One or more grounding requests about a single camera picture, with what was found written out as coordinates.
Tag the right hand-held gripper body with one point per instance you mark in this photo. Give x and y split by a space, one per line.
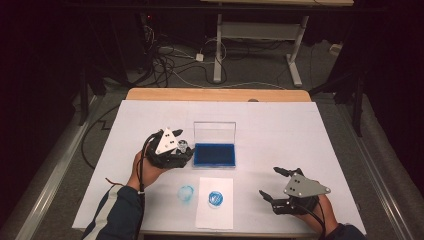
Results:
305 186

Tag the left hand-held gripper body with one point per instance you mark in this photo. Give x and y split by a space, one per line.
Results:
166 143

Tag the round stamp with clear knob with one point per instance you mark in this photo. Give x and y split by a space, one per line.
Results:
182 146

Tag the blue ink pad case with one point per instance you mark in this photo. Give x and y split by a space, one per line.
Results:
214 155

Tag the white paper sheet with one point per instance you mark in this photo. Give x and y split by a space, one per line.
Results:
216 185

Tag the person's right hand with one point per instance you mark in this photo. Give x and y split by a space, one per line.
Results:
321 215

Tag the person's left hand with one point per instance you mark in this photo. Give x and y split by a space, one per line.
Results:
146 173

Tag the large white table cover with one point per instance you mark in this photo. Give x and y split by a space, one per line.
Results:
266 133

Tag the wooden table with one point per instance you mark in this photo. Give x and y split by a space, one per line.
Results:
216 94

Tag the grey table grommet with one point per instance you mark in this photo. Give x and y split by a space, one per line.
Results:
253 100

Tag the small white power adapter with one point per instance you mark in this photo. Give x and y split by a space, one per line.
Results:
199 57

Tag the black metal stand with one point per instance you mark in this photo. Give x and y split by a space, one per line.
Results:
84 106
358 110

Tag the aluminium floor rail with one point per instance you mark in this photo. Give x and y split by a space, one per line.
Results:
376 176
50 190

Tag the white metal desk frame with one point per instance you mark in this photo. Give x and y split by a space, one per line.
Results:
260 30

